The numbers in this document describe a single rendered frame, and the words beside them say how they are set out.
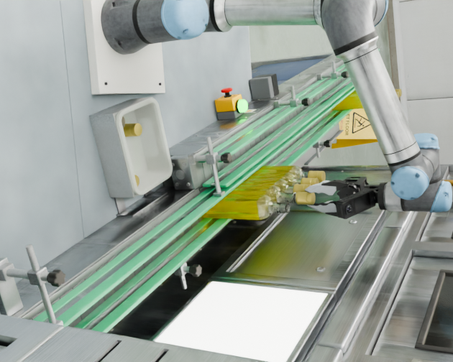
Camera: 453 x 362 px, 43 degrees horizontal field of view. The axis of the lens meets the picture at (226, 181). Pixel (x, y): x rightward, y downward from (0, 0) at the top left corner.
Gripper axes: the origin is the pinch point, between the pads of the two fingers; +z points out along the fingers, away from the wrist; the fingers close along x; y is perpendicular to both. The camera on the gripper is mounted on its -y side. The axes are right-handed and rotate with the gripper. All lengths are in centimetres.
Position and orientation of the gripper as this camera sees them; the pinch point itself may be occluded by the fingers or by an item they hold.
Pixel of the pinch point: (309, 198)
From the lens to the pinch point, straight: 155.3
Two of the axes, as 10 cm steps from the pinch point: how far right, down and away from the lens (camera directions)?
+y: 4.7, -3.5, 8.1
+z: -8.7, 0.0, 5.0
